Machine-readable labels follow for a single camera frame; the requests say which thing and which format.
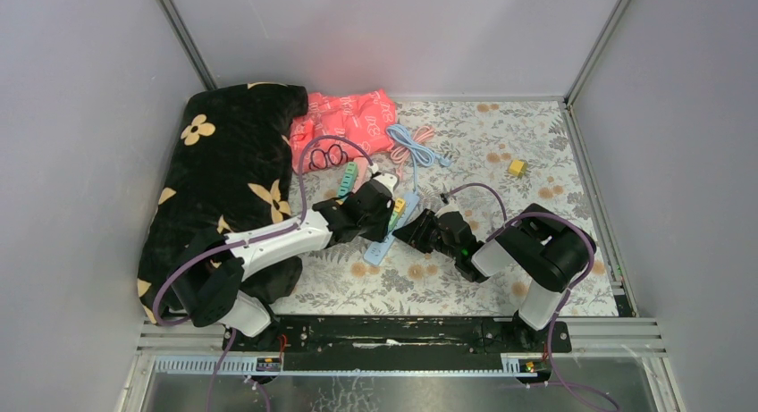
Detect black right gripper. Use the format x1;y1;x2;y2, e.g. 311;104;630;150
392;208;459;261

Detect teal USB charger plug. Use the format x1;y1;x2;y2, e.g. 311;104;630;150
338;179;355;196

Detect yellow charger plug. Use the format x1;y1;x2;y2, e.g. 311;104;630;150
393;198;406;214
508;159;527;178

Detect light blue power strip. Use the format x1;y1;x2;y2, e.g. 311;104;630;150
363;191;420;266

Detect light green USB charger plug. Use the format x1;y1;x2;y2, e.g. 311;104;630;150
343;161;358;182

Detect pink power strip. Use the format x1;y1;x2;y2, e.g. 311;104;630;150
352;156;369;192

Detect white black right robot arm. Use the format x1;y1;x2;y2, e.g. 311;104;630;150
392;203;596;351

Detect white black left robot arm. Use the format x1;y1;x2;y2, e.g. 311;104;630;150
168;172;399;350

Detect black eyeglasses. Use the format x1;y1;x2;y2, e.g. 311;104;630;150
307;144;350;172

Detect floral patterned table mat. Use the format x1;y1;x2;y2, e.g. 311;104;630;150
274;101;596;315

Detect pink patterned cloth bag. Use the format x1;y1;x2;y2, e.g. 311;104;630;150
289;89;397;173

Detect black floral plush blanket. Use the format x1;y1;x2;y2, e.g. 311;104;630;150
137;82;308;324

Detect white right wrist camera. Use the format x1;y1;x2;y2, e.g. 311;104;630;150
435;202;459;217

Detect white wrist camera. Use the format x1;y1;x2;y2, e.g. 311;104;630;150
371;172;400;195
435;202;459;217

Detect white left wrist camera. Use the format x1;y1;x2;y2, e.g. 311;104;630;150
371;172;400;195

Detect pink power strip cable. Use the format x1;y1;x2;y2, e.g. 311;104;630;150
387;124;436;177

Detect light blue power cable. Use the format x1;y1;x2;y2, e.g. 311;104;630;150
385;123;454;196

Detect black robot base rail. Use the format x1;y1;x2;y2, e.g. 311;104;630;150
223;315;572;354

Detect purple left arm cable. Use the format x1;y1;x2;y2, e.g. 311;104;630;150
152;135;377;412

